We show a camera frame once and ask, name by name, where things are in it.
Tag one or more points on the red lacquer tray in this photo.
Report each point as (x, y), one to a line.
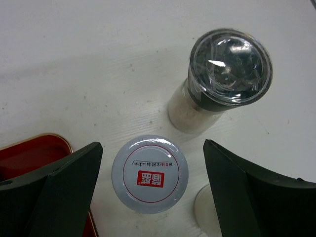
(34, 153)

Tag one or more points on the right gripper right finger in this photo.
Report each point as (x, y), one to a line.
(252, 201)

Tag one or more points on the clear cap salt grinder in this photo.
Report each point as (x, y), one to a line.
(227, 69)

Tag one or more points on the black cap white shaker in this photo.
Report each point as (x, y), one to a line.
(205, 213)

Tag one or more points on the white lid condiment jar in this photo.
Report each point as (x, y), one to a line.
(150, 174)

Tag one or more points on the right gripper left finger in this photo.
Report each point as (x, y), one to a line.
(51, 201)

